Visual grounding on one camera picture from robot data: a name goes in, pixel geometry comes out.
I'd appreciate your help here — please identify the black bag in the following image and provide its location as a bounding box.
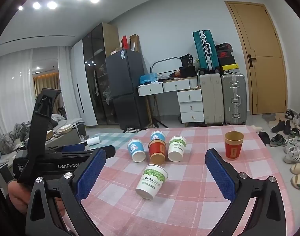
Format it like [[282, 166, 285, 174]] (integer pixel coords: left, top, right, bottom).
[[179, 53, 198, 77]]

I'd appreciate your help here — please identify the teal suitcase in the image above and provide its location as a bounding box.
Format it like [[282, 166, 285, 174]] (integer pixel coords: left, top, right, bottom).
[[192, 29, 221, 72]]

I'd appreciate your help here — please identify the row of shoes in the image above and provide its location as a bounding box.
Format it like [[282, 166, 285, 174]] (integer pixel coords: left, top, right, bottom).
[[270, 108, 300, 190]]

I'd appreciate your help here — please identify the pile of grey clothes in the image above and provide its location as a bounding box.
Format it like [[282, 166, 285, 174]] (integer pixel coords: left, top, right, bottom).
[[0, 122, 30, 154]]

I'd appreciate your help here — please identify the stack of shoe boxes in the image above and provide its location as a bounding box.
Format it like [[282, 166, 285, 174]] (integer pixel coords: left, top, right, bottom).
[[215, 43, 239, 75]]

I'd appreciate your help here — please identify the dark grey refrigerator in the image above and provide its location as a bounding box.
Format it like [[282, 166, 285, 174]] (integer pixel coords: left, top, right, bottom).
[[105, 49, 149, 130]]

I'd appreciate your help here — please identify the large white green paper cup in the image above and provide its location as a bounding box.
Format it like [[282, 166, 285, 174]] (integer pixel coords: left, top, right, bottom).
[[135, 164, 169, 200]]

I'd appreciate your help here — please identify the green checked cloth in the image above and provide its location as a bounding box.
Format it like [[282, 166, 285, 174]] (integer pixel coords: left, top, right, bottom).
[[87, 132, 140, 151]]

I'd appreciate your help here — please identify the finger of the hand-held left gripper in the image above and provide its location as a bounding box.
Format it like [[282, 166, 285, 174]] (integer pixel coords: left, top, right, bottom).
[[45, 144, 86, 154], [85, 145, 116, 158]]

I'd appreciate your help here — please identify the person's left hand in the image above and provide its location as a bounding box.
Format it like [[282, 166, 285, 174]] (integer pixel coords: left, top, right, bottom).
[[7, 180, 33, 212]]

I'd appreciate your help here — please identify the cardboard box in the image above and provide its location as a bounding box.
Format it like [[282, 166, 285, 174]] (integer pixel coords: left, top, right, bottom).
[[129, 34, 141, 52]]

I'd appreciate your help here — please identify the beige suitcase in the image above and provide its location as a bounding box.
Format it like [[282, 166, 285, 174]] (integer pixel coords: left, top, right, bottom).
[[199, 73, 225, 126]]

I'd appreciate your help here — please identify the glass door cabinet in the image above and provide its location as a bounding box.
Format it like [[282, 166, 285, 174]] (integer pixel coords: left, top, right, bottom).
[[82, 23, 120, 126]]

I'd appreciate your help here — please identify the grey sofa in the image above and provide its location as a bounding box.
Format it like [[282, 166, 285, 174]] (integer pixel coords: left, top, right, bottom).
[[45, 117, 87, 151]]

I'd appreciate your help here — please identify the white wardrobe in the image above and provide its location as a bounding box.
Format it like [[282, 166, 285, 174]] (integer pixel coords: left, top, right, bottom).
[[71, 39, 98, 126]]

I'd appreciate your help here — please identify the red brown paper cup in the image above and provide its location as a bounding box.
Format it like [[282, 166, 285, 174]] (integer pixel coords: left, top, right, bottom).
[[225, 131, 244, 161], [148, 140, 167, 165]]

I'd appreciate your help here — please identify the white drawer unit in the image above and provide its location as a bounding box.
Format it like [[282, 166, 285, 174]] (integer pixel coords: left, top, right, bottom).
[[177, 88, 205, 124]]

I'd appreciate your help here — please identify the wooden door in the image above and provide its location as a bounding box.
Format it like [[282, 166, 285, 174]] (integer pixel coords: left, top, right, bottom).
[[225, 1, 288, 115]]

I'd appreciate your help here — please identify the blue white paper cup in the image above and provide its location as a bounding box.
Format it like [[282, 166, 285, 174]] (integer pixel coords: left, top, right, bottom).
[[127, 139, 147, 163], [150, 131, 166, 142]]

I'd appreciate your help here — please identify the striped floor mat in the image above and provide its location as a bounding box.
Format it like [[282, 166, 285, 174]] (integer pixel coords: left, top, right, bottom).
[[124, 125, 151, 134]]

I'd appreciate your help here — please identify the white desk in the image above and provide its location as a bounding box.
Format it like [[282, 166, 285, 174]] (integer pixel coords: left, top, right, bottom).
[[137, 77, 202, 128]]

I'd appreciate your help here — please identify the white bowl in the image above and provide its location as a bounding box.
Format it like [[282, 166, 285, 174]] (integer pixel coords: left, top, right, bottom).
[[57, 124, 73, 135]]

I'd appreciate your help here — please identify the blue plastic bag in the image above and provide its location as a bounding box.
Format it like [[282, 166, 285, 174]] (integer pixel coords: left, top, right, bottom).
[[139, 73, 157, 85]]

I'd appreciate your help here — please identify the round grey mirror frame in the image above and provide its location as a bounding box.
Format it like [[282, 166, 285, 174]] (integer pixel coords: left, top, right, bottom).
[[151, 57, 181, 74]]

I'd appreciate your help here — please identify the white curtain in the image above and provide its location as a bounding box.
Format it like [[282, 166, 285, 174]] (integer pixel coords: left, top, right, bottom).
[[0, 46, 72, 138]]

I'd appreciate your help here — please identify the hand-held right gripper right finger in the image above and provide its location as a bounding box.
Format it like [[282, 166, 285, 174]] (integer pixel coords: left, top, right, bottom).
[[204, 148, 287, 236]]

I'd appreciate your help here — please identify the black tripod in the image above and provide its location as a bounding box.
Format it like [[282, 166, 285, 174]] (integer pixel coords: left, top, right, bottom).
[[149, 117, 170, 129]]

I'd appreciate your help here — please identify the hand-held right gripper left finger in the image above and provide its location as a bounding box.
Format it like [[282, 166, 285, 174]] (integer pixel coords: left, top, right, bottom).
[[26, 149, 107, 236]]

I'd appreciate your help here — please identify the pink checked tablecloth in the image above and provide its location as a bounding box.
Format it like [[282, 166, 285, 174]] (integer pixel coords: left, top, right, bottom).
[[80, 125, 295, 236]]

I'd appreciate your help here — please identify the silver suitcase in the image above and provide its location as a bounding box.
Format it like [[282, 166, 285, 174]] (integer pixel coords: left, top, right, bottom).
[[221, 73, 248, 126]]

